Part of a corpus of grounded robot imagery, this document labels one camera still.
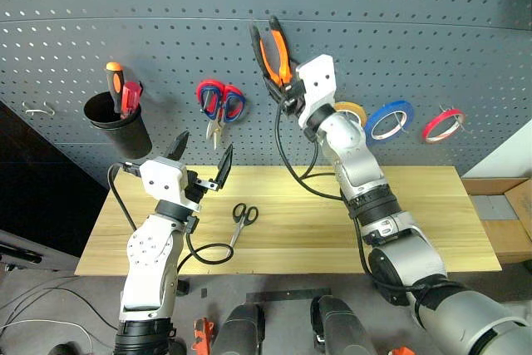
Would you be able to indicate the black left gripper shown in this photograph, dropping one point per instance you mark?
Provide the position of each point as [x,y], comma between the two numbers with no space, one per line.
[194,193]

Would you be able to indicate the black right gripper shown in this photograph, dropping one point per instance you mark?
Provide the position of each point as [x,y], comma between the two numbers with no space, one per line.
[293,99]

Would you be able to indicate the orange and black pliers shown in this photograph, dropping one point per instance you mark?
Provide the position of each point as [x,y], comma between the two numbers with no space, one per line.
[279,53]

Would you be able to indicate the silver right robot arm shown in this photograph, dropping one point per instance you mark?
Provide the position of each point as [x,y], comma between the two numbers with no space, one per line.
[357,164]

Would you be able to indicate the yellow tape roll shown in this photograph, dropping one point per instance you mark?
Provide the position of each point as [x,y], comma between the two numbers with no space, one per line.
[356,109]

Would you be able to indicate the blue tape roll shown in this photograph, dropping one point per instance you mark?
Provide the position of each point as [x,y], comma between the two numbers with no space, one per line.
[384,120]

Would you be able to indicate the dark grey pegboard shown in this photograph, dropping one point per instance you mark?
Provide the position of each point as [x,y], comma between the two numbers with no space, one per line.
[166,39]

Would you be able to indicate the red tape roll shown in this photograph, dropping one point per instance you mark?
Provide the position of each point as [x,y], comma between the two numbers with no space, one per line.
[436,122]

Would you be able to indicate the red and blue scissors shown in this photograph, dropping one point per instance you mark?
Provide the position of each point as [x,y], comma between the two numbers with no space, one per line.
[224,103]

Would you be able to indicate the black cup holder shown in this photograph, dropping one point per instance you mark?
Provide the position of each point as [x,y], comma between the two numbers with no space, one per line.
[124,134]

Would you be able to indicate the orange and black screwdriver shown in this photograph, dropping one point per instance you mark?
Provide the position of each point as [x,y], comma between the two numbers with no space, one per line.
[115,85]

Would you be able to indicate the flat black bar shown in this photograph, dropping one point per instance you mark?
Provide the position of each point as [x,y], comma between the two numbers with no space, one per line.
[287,294]

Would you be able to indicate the dark rounded shape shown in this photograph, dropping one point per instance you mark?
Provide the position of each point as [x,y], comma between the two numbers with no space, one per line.
[343,326]
[241,330]

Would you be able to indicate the orange and black tool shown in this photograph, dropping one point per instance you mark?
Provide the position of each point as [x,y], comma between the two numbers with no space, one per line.
[203,336]

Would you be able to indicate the brown cardboard box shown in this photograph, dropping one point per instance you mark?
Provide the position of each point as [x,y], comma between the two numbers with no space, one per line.
[509,222]

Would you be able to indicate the small orange object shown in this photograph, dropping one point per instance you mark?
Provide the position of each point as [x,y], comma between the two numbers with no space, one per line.
[402,351]

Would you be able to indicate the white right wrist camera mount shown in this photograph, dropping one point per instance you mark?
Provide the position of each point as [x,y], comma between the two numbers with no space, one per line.
[318,85]

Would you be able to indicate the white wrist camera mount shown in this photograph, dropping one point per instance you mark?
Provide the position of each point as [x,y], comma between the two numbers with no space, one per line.
[164,178]
[318,85]

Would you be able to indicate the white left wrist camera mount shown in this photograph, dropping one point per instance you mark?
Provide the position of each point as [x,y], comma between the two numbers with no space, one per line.
[164,178]

